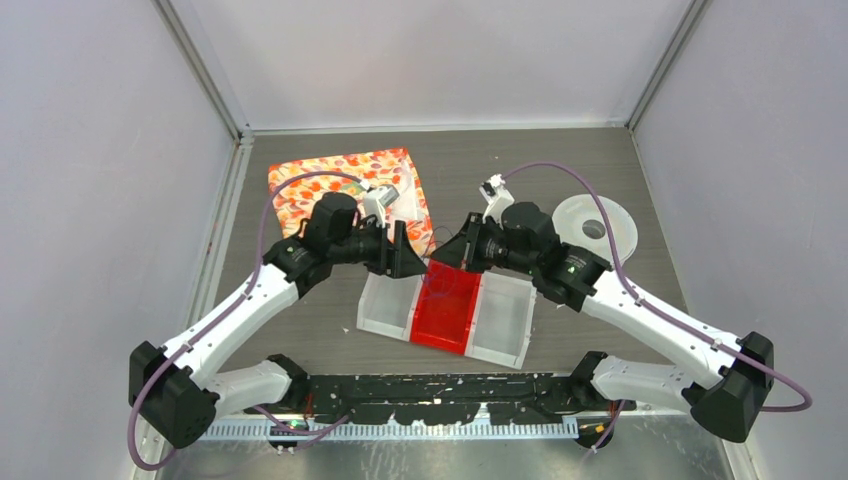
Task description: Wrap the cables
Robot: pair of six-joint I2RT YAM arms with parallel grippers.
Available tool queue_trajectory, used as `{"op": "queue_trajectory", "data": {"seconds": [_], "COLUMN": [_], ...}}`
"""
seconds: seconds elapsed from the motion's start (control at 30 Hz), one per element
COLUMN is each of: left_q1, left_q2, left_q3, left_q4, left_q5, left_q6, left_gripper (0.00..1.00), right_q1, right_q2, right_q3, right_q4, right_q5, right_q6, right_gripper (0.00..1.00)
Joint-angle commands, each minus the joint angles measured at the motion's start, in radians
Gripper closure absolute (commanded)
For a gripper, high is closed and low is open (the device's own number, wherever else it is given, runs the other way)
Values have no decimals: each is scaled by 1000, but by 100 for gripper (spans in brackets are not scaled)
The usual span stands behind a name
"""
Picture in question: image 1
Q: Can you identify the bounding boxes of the right white plastic bin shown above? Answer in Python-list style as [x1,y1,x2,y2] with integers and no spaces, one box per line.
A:
[464,272,536,370]

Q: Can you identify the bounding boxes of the white perforated cable spool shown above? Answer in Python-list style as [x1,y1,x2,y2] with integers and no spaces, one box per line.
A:
[551,194,639,264]

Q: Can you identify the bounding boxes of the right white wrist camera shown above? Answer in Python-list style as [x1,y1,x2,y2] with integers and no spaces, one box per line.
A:
[479,174,515,224]

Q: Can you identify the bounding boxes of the left white plastic bin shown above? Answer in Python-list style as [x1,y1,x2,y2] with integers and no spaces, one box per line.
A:
[356,274,422,342]

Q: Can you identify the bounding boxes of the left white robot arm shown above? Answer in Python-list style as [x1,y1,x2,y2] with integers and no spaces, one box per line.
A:
[129,185,427,449]

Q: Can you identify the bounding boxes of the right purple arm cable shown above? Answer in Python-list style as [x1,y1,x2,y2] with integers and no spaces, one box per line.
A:
[500,161,814,413]

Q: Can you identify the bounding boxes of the white plastic bin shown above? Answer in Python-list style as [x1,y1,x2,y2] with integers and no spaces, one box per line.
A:
[464,272,536,370]
[356,274,422,342]

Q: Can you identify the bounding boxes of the red plastic bin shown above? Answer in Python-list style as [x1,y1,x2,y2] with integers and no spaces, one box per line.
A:
[409,260,482,355]

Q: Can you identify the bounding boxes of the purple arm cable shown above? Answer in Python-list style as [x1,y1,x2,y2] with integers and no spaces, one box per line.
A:
[500,161,814,413]
[127,170,366,472]

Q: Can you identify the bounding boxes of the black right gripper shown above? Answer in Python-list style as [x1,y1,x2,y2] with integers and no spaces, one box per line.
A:
[432,212,538,277]

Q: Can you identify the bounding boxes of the slotted white cable duct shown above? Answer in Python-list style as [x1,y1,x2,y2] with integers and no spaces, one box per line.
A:
[200,417,579,442]

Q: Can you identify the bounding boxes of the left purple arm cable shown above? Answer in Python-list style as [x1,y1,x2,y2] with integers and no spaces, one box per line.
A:
[127,170,366,472]

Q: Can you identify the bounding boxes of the floral orange cloth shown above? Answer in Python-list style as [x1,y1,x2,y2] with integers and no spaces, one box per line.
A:
[267,147,436,256]

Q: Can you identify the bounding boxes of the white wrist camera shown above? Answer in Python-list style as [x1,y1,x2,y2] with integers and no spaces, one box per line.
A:
[363,184,400,227]
[479,174,515,224]

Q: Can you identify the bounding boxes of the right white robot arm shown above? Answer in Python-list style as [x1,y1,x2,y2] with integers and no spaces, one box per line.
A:
[432,202,774,443]

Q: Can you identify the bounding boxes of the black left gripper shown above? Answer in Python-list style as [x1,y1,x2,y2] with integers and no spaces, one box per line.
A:
[330,215,427,279]

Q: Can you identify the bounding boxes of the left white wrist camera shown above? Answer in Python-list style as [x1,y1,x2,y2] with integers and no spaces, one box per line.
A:
[363,184,400,227]

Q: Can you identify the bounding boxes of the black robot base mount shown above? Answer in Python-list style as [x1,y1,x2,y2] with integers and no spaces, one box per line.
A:
[262,373,613,426]

